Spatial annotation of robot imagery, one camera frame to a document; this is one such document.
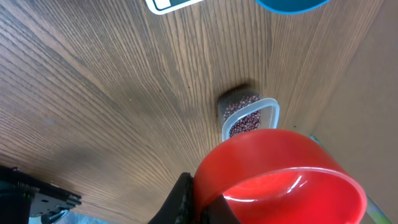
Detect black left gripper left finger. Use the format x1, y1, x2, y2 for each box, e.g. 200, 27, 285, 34
149, 172, 194, 224

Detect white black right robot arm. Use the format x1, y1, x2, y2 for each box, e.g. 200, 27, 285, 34
1, 166, 82, 224

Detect blue plastic bowl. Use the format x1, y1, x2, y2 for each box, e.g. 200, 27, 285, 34
256, 0, 329, 15

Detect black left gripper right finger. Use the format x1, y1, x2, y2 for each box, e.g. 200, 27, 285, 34
200, 195, 241, 224

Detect red adzuki beans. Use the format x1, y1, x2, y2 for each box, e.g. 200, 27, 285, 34
223, 95, 261, 138

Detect red scoop with blue handle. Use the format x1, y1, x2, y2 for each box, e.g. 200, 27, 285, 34
193, 129, 367, 223

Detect clear plastic food container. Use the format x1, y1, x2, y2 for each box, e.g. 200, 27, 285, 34
218, 85, 280, 141

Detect white digital kitchen scale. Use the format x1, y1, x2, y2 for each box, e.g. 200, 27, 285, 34
146, 0, 202, 15

